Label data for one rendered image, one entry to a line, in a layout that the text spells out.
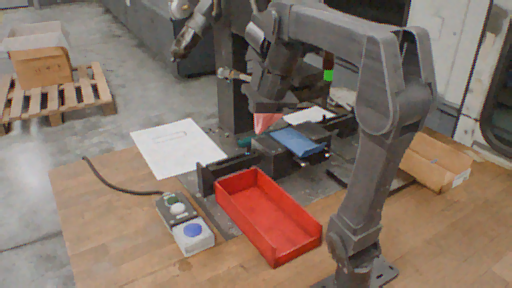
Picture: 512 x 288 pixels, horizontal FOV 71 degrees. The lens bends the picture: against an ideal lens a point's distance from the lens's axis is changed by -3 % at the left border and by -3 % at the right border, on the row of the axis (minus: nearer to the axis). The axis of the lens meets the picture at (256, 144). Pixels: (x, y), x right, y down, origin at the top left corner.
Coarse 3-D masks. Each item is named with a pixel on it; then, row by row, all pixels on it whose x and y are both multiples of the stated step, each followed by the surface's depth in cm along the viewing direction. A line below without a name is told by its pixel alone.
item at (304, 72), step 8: (304, 56) 88; (296, 64) 89; (304, 64) 93; (296, 72) 88; (304, 72) 88; (312, 72) 88; (320, 72) 88; (296, 80) 86; (304, 80) 87; (312, 80) 88; (320, 80) 90; (288, 88) 89; (296, 88) 90; (304, 88) 90; (312, 88) 91; (320, 88) 92; (328, 88) 94; (296, 96) 89; (304, 96) 90; (312, 96) 92; (320, 96) 93
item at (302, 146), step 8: (288, 128) 104; (280, 136) 100; (296, 136) 100; (288, 144) 97; (296, 144) 97; (304, 144) 97; (312, 144) 97; (320, 144) 92; (296, 152) 93; (304, 152) 90; (312, 152) 93
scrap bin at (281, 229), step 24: (216, 192) 88; (240, 192) 93; (264, 192) 93; (240, 216) 80; (264, 216) 85; (288, 216) 85; (312, 216) 77; (264, 240) 73; (288, 240) 79; (312, 240) 76
